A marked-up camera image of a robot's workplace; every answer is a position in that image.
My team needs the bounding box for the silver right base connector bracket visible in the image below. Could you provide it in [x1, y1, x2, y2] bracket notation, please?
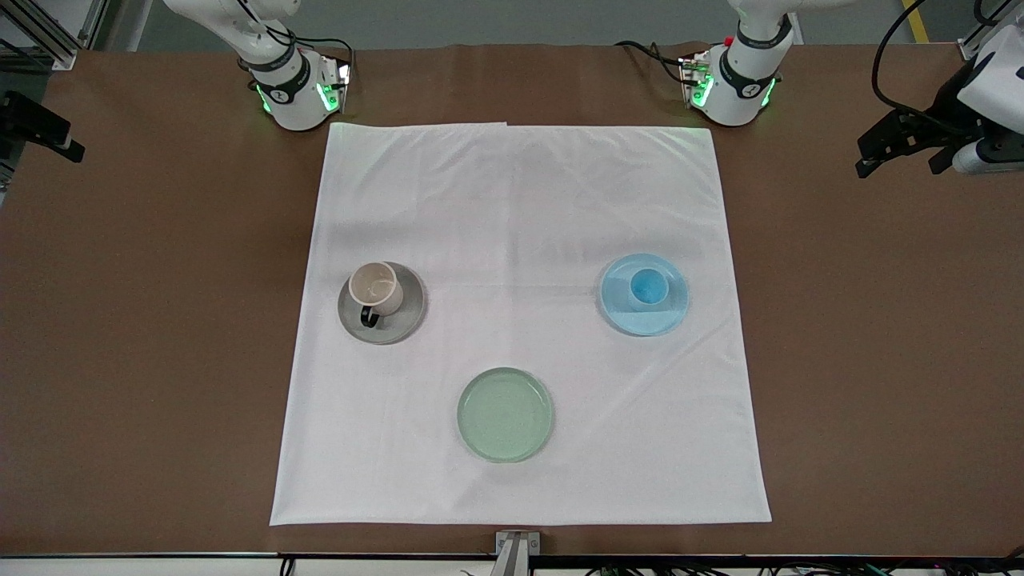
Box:
[318, 54, 354, 114]

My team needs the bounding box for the black right base cable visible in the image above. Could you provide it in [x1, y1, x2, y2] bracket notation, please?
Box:
[237, 0, 358, 90]

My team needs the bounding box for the blue plate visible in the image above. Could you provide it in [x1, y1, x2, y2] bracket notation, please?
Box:
[599, 252, 691, 338]

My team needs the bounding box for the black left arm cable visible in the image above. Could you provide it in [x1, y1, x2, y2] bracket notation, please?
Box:
[870, 0, 949, 133]

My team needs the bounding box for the black left base cable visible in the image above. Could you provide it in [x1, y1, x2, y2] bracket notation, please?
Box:
[614, 39, 690, 86]

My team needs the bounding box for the white mug with black handle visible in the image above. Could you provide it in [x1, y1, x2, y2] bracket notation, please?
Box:
[348, 261, 406, 330]

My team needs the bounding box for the blue cup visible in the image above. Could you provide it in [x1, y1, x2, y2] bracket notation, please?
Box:
[626, 267, 670, 314]

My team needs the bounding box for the silver base connector bracket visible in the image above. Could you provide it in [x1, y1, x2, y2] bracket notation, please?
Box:
[678, 53, 714, 110]
[318, 54, 354, 114]

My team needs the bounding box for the grey metal table bracket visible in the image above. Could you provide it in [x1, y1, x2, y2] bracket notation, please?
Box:
[494, 530, 542, 576]

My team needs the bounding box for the black base cable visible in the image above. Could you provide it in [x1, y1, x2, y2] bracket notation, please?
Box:
[237, 0, 358, 90]
[614, 39, 690, 86]

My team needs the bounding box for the gray plate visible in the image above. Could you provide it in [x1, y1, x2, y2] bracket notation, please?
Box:
[337, 261, 428, 346]

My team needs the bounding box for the aluminium frame post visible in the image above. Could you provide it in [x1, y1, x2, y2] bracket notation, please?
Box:
[0, 0, 110, 73]

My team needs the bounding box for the silver left base connector bracket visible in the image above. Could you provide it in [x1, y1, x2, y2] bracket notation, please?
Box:
[678, 53, 714, 110]

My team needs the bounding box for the green plate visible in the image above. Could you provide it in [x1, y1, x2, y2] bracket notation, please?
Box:
[456, 366, 556, 465]

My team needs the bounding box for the white cloth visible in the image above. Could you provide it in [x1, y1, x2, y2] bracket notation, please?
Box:
[270, 122, 773, 527]

